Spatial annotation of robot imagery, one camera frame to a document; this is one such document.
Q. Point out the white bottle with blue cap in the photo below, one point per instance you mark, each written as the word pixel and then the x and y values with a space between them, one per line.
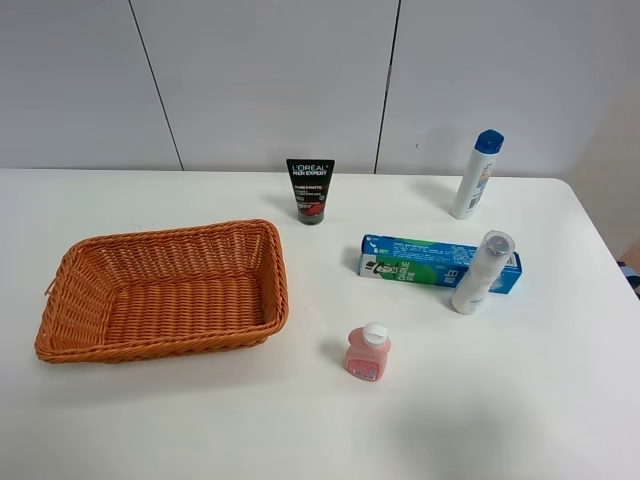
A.
pixel 477 173

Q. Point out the blue object at table edge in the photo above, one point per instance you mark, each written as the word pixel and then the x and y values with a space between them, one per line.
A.
pixel 632 277

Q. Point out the blue green toothpaste box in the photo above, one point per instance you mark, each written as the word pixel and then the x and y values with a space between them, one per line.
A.
pixel 426 263

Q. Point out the small pink bottle white cap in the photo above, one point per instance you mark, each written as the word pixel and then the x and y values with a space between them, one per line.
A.
pixel 367 354

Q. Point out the orange wicker basket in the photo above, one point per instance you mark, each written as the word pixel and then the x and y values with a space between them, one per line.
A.
pixel 170 293

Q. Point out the white bottle with clear cap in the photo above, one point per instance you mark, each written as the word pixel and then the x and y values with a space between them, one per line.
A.
pixel 493 253

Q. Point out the black L'Oreal face wash tube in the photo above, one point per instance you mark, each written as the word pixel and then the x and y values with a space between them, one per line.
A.
pixel 310 179

